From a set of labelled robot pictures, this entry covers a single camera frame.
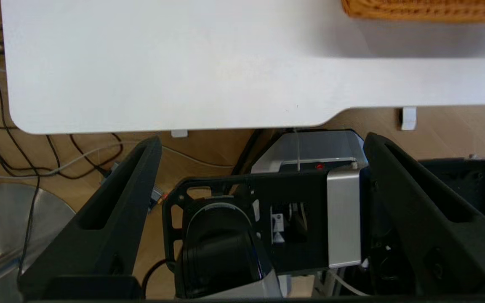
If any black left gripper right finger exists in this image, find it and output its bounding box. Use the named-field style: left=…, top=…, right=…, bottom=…
left=362, top=131, right=485, bottom=296

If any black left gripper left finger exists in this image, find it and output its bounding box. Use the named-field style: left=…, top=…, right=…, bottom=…
left=17, top=135, right=163, bottom=300

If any orange wicker basket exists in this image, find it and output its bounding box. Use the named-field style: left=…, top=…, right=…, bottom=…
left=341, top=0, right=485, bottom=22

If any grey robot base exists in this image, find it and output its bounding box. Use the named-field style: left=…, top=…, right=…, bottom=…
left=249, top=130, right=369, bottom=174

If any black and silver robot torso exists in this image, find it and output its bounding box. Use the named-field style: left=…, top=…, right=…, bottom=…
left=162, top=168, right=369, bottom=300

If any silver metal disc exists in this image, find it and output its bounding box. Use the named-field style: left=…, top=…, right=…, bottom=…
left=0, top=183, right=77, bottom=295

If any black floor cable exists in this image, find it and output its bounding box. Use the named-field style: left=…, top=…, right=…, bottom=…
left=69, top=133, right=124, bottom=179
left=0, top=27, right=42, bottom=276

